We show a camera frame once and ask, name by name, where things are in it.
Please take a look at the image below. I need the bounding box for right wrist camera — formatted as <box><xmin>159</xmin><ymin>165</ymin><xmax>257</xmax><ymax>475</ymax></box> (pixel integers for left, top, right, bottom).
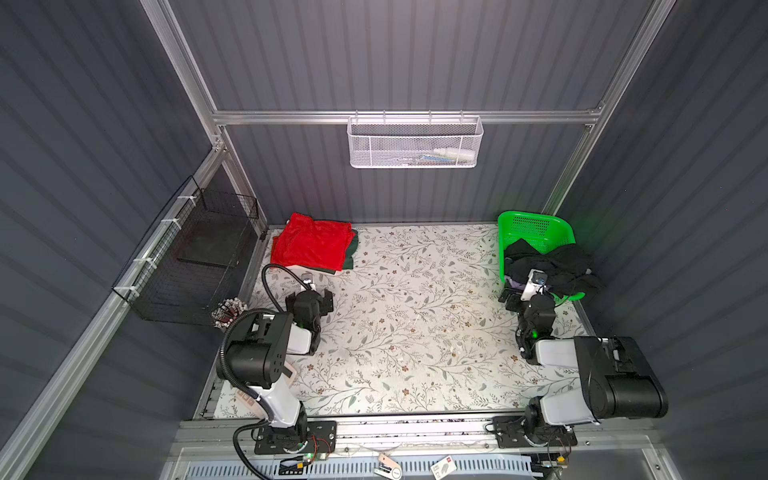
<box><xmin>521</xmin><ymin>269</ymin><xmax>548</xmax><ymax>302</ymax></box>

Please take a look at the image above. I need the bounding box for white tag card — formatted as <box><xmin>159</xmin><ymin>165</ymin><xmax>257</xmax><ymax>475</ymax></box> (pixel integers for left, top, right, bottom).
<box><xmin>373</xmin><ymin>453</ymin><xmax>403</xmax><ymax>480</ymax></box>
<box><xmin>430</xmin><ymin>456</ymin><xmax>457</xmax><ymax>480</ymax></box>

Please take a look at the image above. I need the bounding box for aluminium front rail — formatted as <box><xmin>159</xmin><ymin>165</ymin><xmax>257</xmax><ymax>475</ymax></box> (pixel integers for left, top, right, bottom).
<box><xmin>170</xmin><ymin>410</ymin><xmax>662</xmax><ymax>459</ymax></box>

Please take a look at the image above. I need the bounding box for floral table mat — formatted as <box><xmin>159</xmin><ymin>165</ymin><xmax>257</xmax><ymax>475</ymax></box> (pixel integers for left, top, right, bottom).
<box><xmin>212</xmin><ymin>223</ymin><xmax>592</xmax><ymax>419</ymax></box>

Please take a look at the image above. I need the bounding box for cup of pens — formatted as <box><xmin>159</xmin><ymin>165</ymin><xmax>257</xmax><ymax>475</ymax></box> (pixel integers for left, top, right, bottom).
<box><xmin>211</xmin><ymin>297</ymin><xmax>248</xmax><ymax>331</ymax></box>

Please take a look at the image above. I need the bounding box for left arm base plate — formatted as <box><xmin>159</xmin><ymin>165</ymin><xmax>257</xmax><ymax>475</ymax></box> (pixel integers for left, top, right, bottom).
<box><xmin>253</xmin><ymin>421</ymin><xmax>338</xmax><ymax>455</ymax></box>

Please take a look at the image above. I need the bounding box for red folded t shirt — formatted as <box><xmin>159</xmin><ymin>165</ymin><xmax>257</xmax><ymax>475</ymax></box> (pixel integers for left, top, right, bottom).
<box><xmin>270</xmin><ymin>213</ymin><xmax>355</xmax><ymax>272</ymax></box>

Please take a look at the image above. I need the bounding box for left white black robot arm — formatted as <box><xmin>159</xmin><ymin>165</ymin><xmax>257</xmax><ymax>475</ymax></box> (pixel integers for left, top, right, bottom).
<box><xmin>215</xmin><ymin>289</ymin><xmax>334</xmax><ymax>433</ymax></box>

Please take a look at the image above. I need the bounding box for black wire basket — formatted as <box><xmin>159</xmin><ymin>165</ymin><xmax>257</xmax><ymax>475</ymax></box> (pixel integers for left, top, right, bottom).
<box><xmin>113</xmin><ymin>179</ymin><xmax>262</xmax><ymax>326</ymax></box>

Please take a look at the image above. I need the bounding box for white tag card left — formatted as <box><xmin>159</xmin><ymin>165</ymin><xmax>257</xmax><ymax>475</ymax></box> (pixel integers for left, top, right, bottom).
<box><xmin>373</xmin><ymin>453</ymin><xmax>403</xmax><ymax>480</ymax></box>

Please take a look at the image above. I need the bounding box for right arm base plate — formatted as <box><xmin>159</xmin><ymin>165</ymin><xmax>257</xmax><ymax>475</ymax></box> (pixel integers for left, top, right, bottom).
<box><xmin>485</xmin><ymin>415</ymin><xmax>578</xmax><ymax>449</ymax></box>

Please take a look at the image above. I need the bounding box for black t shirt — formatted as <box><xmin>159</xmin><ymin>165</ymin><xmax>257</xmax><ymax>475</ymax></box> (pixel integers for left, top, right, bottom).
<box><xmin>501</xmin><ymin>239</ymin><xmax>605</xmax><ymax>298</ymax></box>

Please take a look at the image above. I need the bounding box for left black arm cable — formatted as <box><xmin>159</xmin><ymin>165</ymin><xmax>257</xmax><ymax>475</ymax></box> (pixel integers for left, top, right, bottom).
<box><xmin>261</xmin><ymin>263</ymin><xmax>313</xmax><ymax>313</ymax></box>

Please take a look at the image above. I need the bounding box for white tag card right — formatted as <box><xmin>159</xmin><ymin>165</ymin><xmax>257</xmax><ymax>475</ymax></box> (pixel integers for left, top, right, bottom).
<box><xmin>430</xmin><ymin>456</ymin><xmax>457</xmax><ymax>480</ymax></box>

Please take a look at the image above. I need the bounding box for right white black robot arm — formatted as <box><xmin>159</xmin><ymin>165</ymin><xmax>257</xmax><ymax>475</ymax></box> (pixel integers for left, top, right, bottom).
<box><xmin>499</xmin><ymin>287</ymin><xmax>669</xmax><ymax>447</ymax></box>

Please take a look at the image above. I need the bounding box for green plastic basket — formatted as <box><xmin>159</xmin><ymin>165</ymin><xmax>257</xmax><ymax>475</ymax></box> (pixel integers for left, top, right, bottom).
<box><xmin>498</xmin><ymin>211</ymin><xmax>585</xmax><ymax>305</ymax></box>

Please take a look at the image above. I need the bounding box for white spray bottle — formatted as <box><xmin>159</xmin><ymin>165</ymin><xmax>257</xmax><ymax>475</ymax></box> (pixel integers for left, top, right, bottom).
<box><xmin>433</xmin><ymin>147</ymin><xmax>477</xmax><ymax>163</ymax></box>

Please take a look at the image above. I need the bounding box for dark green folded t shirt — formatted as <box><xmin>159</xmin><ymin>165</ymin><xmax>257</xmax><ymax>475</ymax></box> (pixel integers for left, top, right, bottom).
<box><xmin>305</xmin><ymin>229</ymin><xmax>359</xmax><ymax>275</ymax></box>

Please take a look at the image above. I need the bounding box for white wire mesh basket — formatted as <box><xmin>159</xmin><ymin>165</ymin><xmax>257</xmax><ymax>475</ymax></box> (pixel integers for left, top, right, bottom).
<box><xmin>346</xmin><ymin>115</ymin><xmax>484</xmax><ymax>169</ymax></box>

